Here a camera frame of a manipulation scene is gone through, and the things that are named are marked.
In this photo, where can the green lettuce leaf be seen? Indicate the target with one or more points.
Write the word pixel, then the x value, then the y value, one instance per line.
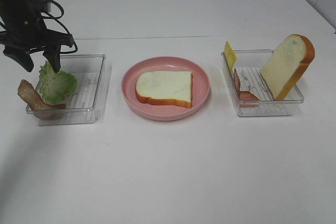
pixel 55 87

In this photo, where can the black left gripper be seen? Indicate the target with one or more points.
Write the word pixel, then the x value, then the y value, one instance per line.
pixel 27 30

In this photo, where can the left clear plastic tray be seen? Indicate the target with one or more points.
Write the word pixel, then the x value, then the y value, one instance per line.
pixel 86 103

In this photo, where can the yellow cheese slice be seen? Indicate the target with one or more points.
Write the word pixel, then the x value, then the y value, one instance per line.
pixel 230 56

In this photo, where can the clear plastic tray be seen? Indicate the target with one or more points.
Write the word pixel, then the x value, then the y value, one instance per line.
pixel 247 66
pixel 86 103

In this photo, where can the brown bacon strip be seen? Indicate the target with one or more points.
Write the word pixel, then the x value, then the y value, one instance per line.
pixel 41 109

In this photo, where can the right clear plastic tray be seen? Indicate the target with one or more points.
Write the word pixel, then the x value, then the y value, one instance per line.
pixel 247 66

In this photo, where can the pink round plate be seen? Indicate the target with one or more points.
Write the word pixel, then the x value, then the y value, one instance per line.
pixel 200 88

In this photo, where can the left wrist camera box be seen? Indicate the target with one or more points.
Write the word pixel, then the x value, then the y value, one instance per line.
pixel 42 5

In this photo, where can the pink bacon strip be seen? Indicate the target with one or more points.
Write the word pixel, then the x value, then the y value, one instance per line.
pixel 246 98

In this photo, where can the bread slice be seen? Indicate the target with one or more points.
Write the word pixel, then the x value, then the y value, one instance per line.
pixel 287 64
pixel 165 88

